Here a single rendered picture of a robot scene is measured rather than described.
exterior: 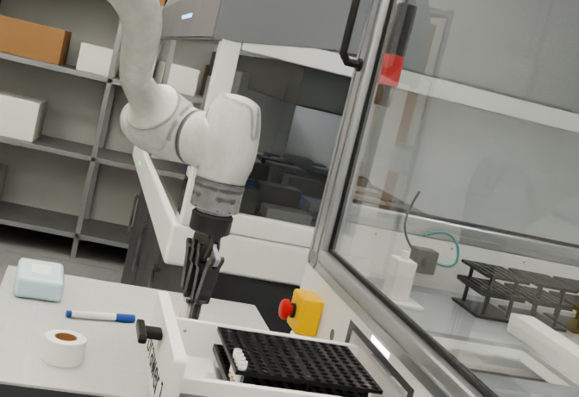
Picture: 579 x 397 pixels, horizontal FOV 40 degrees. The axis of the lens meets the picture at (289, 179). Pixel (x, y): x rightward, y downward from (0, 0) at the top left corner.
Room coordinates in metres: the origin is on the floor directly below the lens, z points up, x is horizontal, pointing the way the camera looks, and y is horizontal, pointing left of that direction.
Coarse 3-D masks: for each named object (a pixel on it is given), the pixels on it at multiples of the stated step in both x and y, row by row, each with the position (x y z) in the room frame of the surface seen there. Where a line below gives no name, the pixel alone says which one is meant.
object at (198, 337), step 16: (192, 320) 1.26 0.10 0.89; (192, 336) 1.26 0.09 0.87; (208, 336) 1.27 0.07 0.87; (288, 336) 1.30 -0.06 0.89; (304, 336) 1.32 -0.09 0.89; (192, 352) 1.26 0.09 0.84; (208, 352) 1.27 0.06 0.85; (352, 352) 1.33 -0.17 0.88; (368, 352) 1.31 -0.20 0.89; (192, 368) 1.21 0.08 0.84; (208, 368) 1.23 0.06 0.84; (368, 368) 1.28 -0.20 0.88; (384, 368) 1.36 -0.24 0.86; (192, 384) 1.02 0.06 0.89; (208, 384) 1.03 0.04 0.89; (224, 384) 1.03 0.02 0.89; (240, 384) 1.04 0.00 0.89; (384, 384) 1.21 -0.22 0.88
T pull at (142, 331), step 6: (138, 324) 1.13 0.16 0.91; (144, 324) 1.14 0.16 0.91; (138, 330) 1.11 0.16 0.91; (144, 330) 1.11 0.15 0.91; (150, 330) 1.12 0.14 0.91; (156, 330) 1.13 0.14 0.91; (138, 336) 1.10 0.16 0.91; (144, 336) 1.09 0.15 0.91; (150, 336) 1.11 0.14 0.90; (156, 336) 1.12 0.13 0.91; (162, 336) 1.12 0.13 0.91; (138, 342) 1.09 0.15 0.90; (144, 342) 1.09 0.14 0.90
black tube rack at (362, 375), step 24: (240, 336) 1.22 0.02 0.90; (264, 336) 1.25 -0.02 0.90; (216, 360) 1.20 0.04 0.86; (264, 360) 1.14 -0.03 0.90; (288, 360) 1.16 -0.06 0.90; (312, 360) 1.19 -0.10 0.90; (336, 360) 1.22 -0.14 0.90; (264, 384) 1.12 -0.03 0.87; (288, 384) 1.15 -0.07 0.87; (312, 384) 1.10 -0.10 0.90; (336, 384) 1.11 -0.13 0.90; (360, 384) 1.14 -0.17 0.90
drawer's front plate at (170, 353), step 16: (160, 304) 1.21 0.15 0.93; (160, 320) 1.17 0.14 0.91; (176, 320) 1.14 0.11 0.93; (176, 336) 1.07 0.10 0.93; (144, 352) 1.27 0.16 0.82; (160, 352) 1.11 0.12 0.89; (176, 352) 1.01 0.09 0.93; (160, 368) 1.08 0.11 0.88; (176, 368) 0.99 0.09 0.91; (160, 384) 1.05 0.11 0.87; (176, 384) 1.00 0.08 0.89
